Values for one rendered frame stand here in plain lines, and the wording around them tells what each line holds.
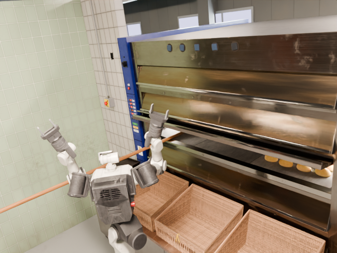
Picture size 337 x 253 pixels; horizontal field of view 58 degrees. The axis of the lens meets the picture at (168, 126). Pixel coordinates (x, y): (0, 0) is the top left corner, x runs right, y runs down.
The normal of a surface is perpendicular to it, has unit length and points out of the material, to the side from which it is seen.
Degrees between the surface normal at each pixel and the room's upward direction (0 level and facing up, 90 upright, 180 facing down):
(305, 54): 90
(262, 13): 90
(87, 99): 90
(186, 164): 70
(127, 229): 45
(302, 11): 90
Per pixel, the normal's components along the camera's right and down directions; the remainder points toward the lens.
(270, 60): -0.75, 0.29
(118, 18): 0.66, 0.18
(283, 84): -0.74, -0.04
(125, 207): 0.13, 0.54
